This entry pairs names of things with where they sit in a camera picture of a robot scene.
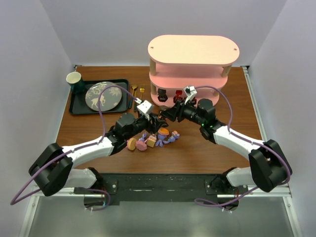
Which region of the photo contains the brown-haired red figurine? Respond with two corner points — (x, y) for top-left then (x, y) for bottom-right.
(158, 106), (169, 128)

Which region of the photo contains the aluminium frame rail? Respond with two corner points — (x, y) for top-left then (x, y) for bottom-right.
(18, 175), (84, 237)

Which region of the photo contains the black helmet figurine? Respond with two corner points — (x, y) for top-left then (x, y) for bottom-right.
(158, 88), (168, 102)

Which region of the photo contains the pink three-tier shelf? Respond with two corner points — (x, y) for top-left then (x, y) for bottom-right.
(148, 35), (240, 107)

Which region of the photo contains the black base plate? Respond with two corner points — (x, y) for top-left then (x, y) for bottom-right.
(74, 173), (247, 207)

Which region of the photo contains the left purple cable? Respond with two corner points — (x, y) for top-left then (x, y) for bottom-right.
(9, 85), (143, 212)

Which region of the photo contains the red head figurine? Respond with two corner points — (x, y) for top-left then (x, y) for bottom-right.
(173, 90), (183, 103)

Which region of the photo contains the pink donut toy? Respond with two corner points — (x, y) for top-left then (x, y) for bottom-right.
(126, 138), (137, 151)

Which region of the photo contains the black-haired ninja figurine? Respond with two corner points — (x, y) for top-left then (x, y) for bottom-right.
(191, 98), (197, 105)

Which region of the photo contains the pink bunny toy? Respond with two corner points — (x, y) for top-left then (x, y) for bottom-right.
(135, 132), (147, 151)

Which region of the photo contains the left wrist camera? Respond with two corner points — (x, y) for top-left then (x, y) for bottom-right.
(135, 98), (154, 115)

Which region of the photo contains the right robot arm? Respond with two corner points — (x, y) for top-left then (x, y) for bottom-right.
(160, 99), (293, 192)

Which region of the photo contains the gold spoon green handle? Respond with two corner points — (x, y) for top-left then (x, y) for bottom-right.
(129, 84), (138, 109)

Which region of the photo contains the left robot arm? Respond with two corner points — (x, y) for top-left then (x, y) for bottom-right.
(29, 113), (165, 197)

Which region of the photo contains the gold fork green handle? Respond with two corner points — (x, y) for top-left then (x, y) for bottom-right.
(139, 84), (145, 100)

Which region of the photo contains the dark green cup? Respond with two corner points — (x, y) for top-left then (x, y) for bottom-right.
(66, 72), (85, 94)

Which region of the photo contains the purple octopus orange hat toy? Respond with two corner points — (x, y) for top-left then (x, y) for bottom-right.
(155, 128), (169, 147)

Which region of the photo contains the grey deer plate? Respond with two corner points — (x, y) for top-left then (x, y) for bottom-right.
(85, 81), (122, 112)

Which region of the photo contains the purple bear toy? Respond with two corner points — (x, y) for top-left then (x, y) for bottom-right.
(164, 130), (180, 144)

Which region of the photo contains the black rectangular tray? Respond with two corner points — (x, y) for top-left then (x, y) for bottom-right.
(69, 79), (130, 115)

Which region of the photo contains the purple cable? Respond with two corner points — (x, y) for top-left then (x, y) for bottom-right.
(194, 85), (292, 210)
(9, 85), (143, 212)

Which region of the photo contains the strawberry cake toy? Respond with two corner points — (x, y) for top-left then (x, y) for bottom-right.
(146, 134), (157, 148)

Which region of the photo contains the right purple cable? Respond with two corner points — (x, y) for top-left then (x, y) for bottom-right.
(194, 85), (292, 210)

